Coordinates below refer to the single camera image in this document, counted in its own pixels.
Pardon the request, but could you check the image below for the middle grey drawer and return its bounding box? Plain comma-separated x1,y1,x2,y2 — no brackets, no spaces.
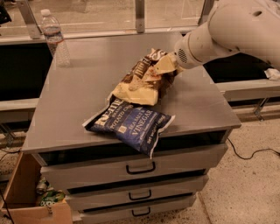
66,171,208,212

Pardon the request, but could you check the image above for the blue chip bag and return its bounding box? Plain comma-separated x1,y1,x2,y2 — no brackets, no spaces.
82,95,175,158

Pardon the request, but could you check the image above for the clear plastic water bottle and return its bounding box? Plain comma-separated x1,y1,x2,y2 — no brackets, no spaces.
41,9,70,67

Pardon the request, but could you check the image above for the grey drawer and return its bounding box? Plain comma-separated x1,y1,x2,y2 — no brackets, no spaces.
41,143,228,190
66,171,208,212
80,193,196,224

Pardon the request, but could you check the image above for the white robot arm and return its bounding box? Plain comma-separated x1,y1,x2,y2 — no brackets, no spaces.
154,0,280,74

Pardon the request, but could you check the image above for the black floor cable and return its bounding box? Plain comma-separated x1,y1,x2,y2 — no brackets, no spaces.
227,137,280,161

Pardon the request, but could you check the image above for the metal window rail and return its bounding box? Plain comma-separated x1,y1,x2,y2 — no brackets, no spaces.
0,0,215,45

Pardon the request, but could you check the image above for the bottom grey drawer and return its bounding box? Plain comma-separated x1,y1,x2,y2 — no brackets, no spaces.
80,193,196,224

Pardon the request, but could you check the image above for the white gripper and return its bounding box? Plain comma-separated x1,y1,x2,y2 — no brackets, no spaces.
154,23,222,74

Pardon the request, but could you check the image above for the brown chip bag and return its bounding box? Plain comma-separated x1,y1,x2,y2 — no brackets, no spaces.
112,48,179,106

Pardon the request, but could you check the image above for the grey drawer cabinet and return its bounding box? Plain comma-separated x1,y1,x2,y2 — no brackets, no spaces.
24,34,240,224

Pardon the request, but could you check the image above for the top grey drawer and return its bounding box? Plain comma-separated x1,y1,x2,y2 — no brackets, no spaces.
41,143,228,190

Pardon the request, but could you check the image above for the green snack bag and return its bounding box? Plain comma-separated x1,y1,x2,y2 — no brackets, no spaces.
39,190,65,207

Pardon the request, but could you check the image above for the cardboard box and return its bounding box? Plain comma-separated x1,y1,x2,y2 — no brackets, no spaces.
0,153,73,224

